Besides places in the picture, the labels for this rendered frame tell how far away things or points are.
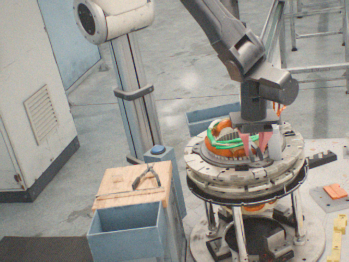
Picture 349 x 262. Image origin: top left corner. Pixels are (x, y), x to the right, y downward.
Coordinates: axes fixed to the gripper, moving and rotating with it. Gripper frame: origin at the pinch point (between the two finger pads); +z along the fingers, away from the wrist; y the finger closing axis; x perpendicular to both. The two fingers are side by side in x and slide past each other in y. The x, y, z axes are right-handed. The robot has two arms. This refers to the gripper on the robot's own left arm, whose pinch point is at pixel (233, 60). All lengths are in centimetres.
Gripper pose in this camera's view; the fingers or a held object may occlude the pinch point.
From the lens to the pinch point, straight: 133.3
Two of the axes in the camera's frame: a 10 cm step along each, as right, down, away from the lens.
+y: 3.7, -1.1, 9.2
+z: 1.3, 9.9, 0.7
